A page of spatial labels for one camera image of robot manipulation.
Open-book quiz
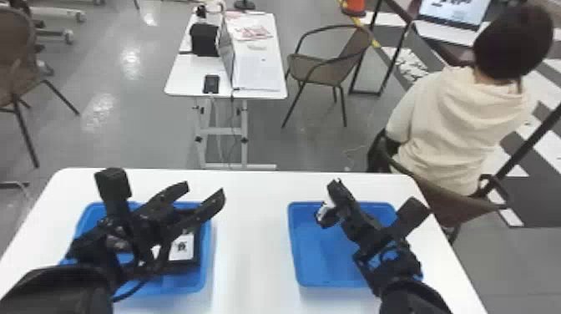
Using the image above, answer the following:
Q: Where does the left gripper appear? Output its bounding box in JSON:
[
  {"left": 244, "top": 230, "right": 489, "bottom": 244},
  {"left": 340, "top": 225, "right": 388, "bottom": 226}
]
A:
[{"left": 130, "top": 180, "right": 227, "bottom": 265}]

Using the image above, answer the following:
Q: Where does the white side table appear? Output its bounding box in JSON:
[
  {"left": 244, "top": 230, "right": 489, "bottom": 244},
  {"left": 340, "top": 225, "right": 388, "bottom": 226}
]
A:
[{"left": 164, "top": 10, "right": 290, "bottom": 171}]

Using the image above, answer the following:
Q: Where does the brown chair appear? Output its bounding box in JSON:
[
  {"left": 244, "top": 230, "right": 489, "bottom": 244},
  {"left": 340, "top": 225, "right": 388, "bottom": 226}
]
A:
[
  {"left": 0, "top": 6, "right": 82, "bottom": 170},
  {"left": 371, "top": 130, "right": 513, "bottom": 246},
  {"left": 280, "top": 23, "right": 375, "bottom": 129}
]

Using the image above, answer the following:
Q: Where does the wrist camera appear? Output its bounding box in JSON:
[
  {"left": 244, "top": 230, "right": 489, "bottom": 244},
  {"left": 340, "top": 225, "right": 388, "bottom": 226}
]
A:
[
  {"left": 392, "top": 196, "right": 432, "bottom": 240},
  {"left": 93, "top": 167, "right": 134, "bottom": 220}
]

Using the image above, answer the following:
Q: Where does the black cable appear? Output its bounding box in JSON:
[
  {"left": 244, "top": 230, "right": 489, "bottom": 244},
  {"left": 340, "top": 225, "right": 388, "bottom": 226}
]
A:
[{"left": 110, "top": 276, "right": 151, "bottom": 305}]

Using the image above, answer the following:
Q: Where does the person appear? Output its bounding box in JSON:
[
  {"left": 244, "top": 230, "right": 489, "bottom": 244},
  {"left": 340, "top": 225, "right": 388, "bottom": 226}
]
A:
[{"left": 366, "top": 3, "right": 555, "bottom": 197}]

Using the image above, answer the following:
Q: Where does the blue tray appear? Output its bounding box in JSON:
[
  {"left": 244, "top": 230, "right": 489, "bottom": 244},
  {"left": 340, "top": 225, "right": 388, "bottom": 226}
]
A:
[
  {"left": 287, "top": 200, "right": 425, "bottom": 290},
  {"left": 58, "top": 200, "right": 215, "bottom": 296}
]

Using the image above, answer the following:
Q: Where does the red and white paper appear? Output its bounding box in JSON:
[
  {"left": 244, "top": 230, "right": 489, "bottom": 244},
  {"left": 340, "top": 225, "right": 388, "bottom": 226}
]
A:
[{"left": 234, "top": 24, "right": 275, "bottom": 43}]

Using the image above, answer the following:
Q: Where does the black phone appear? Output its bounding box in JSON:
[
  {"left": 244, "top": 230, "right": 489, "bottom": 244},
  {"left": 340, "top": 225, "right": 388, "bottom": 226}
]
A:
[{"left": 202, "top": 73, "right": 221, "bottom": 95}]

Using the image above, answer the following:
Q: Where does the silver laptop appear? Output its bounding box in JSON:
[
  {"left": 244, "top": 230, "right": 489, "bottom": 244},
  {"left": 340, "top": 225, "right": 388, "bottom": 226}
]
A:
[{"left": 217, "top": 17, "right": 284, "bottom": 92}]

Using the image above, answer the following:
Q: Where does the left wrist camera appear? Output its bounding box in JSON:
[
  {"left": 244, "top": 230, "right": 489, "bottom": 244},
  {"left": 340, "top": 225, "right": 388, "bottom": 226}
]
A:
[{"left": 93, "top": 167, "right": 134, "bottom": 220}]

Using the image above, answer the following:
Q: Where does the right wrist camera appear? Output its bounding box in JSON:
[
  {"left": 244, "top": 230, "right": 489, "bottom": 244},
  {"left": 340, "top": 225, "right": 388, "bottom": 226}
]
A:
[{"left": 392, "top": 196, "right": 432, "bottom": 240}]

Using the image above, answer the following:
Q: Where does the open laptop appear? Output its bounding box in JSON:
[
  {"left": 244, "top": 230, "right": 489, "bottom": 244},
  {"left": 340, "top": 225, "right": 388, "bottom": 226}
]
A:
[{"left": 415, "top": 0, "right": 493, "bottom": 33}]

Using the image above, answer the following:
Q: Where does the black box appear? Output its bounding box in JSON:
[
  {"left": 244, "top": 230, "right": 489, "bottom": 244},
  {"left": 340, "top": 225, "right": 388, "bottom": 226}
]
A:
[{"left": 189, "top": 22, "right": 220, "bottom": 58}]

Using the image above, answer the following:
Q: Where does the orange cone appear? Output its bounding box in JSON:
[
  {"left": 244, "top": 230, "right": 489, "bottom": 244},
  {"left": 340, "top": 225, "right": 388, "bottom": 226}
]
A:
[{"left": 341, "top": 0, "right": 368, "bottom": 18}]

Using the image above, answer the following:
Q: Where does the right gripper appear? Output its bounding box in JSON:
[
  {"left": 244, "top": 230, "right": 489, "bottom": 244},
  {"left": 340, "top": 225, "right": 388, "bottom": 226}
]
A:
[{"left": 316, "top": 178, "right": 397, "bottom": 257}]

